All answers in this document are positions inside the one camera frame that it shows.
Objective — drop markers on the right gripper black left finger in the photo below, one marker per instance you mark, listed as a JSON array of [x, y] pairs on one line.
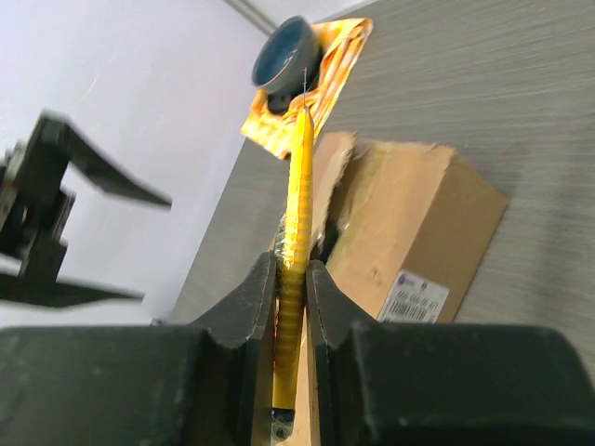
[[208, 382]]

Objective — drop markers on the yellow utility knife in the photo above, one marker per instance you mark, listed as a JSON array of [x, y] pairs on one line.
[[292, 264]]

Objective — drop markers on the brown cardboard express box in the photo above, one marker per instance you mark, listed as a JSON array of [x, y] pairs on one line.
[[402, 227]]

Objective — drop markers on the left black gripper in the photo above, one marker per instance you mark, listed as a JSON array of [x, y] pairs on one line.
[[34, 211]]

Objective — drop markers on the orange checkered cloth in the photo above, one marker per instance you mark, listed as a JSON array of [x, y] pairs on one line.
[[342, 43]]

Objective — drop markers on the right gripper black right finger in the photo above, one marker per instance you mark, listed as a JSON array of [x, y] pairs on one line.
[[380, 383]]

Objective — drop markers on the black round coaster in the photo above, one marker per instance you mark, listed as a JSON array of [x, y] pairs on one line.
[[279, 102]]

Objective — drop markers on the blue ceramic bowl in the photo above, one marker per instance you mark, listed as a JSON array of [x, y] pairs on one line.
[[290, 57]]

